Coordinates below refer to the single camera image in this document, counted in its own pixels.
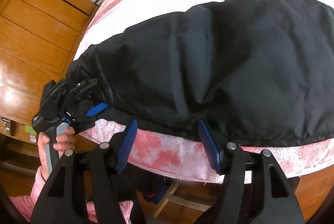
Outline orange wooden wardrobe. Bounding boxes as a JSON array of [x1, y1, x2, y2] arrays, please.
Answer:
[[1, 0, 97, 144]]

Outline person left hand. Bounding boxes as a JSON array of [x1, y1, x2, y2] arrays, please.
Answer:
[[37, 126, 75, 180]]

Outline pink sleeve forearm left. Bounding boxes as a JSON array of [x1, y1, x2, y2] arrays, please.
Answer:
[[8, 166, 134, 224]]

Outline black padded pants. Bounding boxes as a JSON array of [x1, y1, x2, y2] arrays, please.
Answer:
[[66, 0, 333, 147]]

